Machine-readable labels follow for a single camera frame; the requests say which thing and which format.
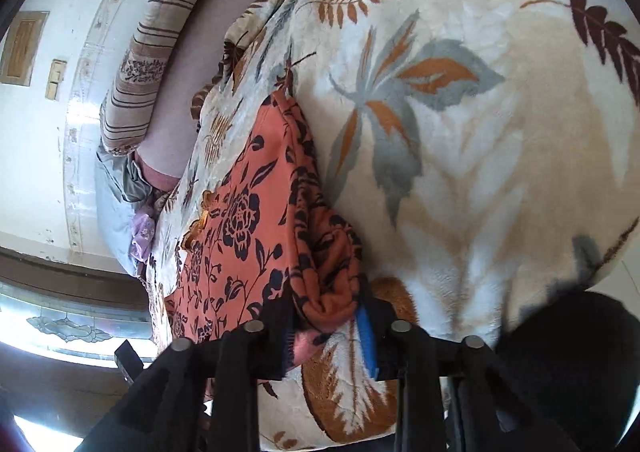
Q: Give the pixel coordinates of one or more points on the striped floral bolster pillow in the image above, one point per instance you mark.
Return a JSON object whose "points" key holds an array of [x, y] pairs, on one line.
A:
{"points": [[150, 61]]}

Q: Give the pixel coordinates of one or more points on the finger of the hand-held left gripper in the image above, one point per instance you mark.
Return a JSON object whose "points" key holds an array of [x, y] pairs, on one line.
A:
{"points": [[129, 359]]}

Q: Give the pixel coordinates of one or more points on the dark wooden window frame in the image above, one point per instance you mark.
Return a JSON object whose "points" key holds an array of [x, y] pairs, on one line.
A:
{"points": [[75, 267]]}

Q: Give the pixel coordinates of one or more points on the grey-blue pillow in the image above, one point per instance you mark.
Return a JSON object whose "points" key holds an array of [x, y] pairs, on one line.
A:
{"points": [[112, 212]]}

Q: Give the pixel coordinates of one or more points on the leaf print quilted bedspread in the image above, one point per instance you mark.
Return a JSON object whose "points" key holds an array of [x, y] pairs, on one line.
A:
{"points": [[475, 156]]}

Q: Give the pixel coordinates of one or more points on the stained glass window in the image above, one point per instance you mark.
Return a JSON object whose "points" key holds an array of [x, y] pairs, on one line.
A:
{"points": [[65, 324]]}

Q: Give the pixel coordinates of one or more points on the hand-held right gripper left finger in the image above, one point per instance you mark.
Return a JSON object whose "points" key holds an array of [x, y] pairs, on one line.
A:
{"points": [[272, 347]]}

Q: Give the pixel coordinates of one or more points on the beige wall switch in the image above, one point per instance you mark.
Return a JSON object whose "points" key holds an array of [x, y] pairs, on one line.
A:
{"points": [[56, 79]]}

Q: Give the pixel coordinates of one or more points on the orange floral shirt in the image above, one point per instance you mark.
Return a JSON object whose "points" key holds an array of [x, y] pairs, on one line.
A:
{"points": [[240, 222]]}

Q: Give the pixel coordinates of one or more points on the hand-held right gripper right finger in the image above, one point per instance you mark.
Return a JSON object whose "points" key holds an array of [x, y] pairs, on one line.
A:
{"points": [[367, 342]]}

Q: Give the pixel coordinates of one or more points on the purple printed cloth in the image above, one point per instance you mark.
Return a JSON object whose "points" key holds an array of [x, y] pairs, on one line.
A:
{"points": [[142, 232]]}

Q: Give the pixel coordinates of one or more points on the wooden wall panel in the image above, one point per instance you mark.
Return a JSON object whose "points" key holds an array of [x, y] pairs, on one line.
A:
{"points": [[22, 49]]}

